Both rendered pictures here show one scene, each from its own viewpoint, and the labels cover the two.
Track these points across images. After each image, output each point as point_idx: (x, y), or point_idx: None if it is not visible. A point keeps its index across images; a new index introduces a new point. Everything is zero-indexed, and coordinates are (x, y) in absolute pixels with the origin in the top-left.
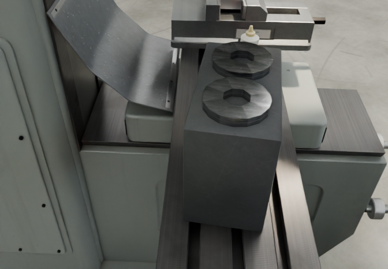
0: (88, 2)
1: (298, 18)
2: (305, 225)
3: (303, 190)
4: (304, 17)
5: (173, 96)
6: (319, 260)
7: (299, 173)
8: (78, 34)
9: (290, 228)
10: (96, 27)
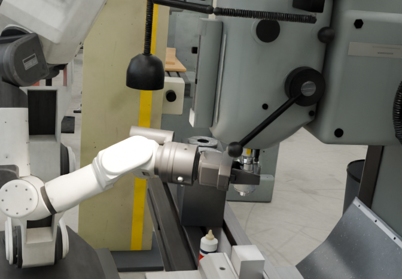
0: (377, 251)
1: (163, 276)
2: (156, 195)
3: (156, 205)
4: (156, 278)
5: None
6: (151, 187)
7: (158, 211)
8: (347, 230)
9: (163, 194)
10: (356, 259)
